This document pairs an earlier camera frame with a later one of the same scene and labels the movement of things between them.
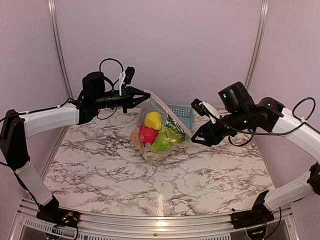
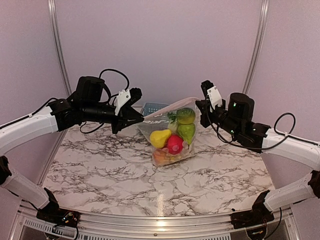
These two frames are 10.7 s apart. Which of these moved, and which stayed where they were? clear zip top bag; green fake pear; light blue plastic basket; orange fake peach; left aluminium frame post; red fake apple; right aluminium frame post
Moved: red fake apple; green fake pear; light blue plastic basket; clear zip top bag; orange fake peach
Stayed: right aluminium frame post; left aluminium frame post
